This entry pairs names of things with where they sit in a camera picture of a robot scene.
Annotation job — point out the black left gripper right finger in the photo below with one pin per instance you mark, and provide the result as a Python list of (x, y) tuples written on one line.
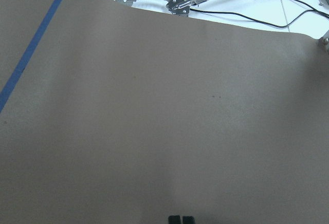
[(188, 220)]

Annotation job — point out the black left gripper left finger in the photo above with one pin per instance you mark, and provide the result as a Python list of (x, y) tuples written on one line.
[(174, 219)]

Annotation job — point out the brown table cover mat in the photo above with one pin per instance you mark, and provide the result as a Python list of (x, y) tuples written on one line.
[(123, 115)]

